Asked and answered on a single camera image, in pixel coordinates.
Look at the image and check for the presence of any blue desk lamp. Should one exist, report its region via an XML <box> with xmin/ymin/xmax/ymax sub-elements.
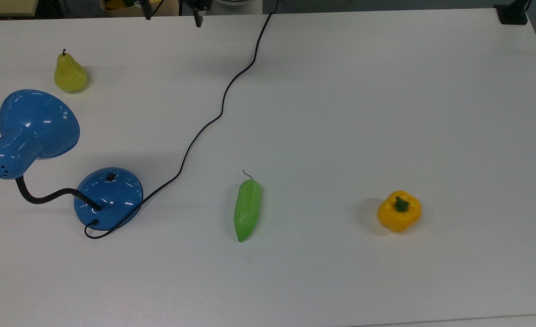
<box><xmin>0</xmin><ymin>89</ymin><xmax>144</xmax><ymax>231</ymax></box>

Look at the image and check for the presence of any yellow toy bell pepper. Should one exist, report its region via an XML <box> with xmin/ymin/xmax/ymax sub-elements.
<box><xmin>377</xmin><ymin>190</ymin><xmax>422</xmax><ymax>233</ymax></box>

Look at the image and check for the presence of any green toy cucumber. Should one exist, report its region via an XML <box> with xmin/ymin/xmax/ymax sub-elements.
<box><xmin>233</xmin><ymin>170</ymin><xmax>263</xmax><ymax>243</ymax></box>

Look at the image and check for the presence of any yellow crate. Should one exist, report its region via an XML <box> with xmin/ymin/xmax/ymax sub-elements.
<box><xmin>99</xmin><ymin>0</ymin><xmax>137</xmax><ymax>12</ymax></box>

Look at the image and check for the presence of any yellow-green toy pear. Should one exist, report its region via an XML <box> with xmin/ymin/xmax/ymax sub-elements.
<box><xmin>54</xmin><ymin>49</ymin><xmax>88</xmax><ymax>93</ymax></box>

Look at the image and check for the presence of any black lamp power cable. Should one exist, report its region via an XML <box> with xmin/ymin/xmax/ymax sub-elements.
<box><xmin>84</xmin><ymin>0</ymin><xmax>280</xmax><ymax>240</ymax></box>

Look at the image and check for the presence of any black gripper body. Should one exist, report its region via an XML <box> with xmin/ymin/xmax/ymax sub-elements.
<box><xmin>179</xmin><ymin>0</ymin><xmax>214</xmax><ymax>12</ymax></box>

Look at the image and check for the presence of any light wooden table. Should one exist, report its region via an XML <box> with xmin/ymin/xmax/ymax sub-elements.
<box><xmin>0</xmin><ymin>0</ymin><xmax>39</xmax><ymax>18</ymax></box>

